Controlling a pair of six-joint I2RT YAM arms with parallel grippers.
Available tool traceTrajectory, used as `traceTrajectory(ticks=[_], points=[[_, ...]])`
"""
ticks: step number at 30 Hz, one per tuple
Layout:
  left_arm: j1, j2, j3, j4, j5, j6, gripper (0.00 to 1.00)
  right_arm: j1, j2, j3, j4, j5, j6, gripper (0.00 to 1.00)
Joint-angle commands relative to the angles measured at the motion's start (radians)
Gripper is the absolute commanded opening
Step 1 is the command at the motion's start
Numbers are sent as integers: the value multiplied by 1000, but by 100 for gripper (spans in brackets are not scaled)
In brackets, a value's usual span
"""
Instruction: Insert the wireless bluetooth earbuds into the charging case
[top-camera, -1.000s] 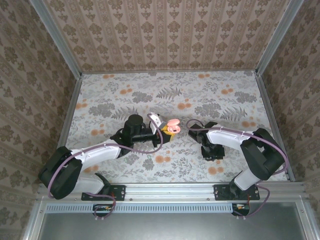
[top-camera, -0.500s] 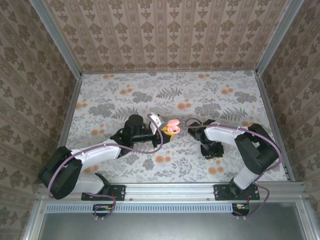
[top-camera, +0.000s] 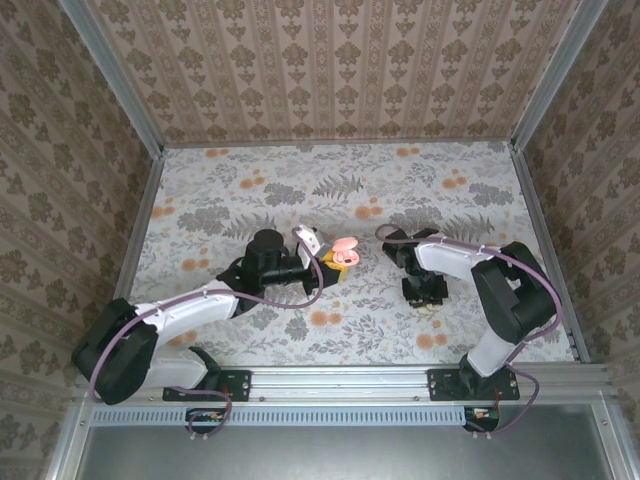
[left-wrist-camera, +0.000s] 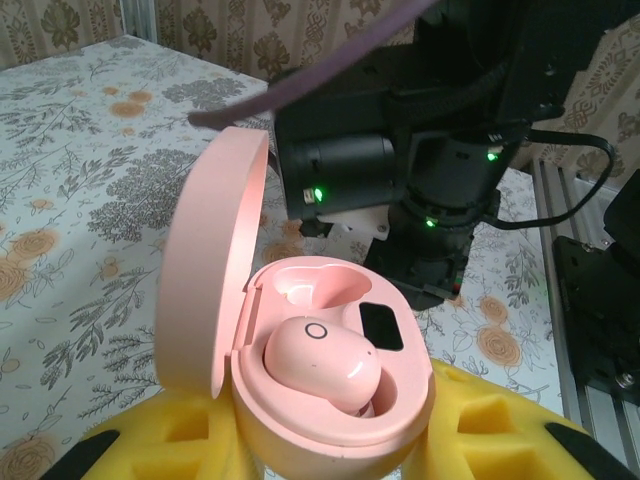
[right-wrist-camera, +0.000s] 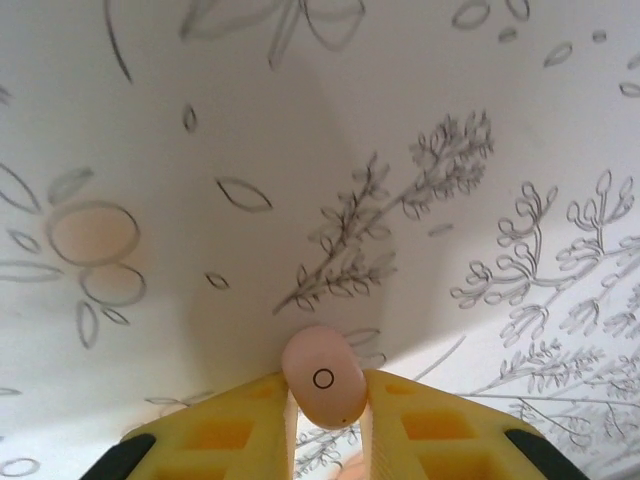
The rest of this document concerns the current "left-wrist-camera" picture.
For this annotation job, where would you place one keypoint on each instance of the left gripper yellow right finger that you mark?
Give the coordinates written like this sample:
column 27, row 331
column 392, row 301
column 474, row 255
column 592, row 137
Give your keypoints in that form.
column 500, row 425

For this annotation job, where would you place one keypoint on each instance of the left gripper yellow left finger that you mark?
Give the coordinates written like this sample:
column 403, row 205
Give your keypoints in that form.
column 165, row 430

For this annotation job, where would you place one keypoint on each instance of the pink earbud charging case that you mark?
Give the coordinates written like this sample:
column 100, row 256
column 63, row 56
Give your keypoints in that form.
column 210, row 250

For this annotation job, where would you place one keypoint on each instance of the pink earbud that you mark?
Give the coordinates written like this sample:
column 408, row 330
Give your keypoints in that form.
column 320, row 370

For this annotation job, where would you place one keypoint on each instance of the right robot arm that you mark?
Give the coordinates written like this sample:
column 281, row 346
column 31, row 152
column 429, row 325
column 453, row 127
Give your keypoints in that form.
column 475, row 50

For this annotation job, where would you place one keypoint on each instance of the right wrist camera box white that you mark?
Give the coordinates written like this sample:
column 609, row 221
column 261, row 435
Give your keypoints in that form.
column 355, row 222

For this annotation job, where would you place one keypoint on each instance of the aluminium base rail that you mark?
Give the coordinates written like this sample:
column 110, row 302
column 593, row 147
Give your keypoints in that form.
column 555, row 200

